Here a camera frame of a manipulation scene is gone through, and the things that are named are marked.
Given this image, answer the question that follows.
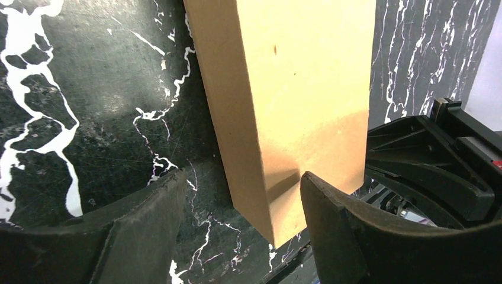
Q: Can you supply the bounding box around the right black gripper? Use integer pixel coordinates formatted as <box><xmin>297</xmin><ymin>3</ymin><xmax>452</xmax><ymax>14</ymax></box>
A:
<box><xmin>365</xmin><ymin>98</ymin><xmax>501</xmax><ymax>230</ymax></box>

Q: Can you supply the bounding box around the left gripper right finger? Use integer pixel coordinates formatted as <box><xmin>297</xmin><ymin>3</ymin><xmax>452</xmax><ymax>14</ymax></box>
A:
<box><xmin>300</xmin><ymin>172</ymin><xmax>501</xmax><ymax>283</ymax></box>

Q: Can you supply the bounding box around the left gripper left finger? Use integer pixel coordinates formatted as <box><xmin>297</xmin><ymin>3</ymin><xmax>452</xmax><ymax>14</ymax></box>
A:
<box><xmin>1</xmin><ymin>169</ymin><xmax>188</xmax><ymax>283</ymax></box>

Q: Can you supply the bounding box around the brown cardboard box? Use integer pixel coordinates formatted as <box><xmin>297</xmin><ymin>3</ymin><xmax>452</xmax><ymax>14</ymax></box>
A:
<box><xmin>184</xmin><ymin>1</ymin><xmax>377</xmax><ymax>248</ymax></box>

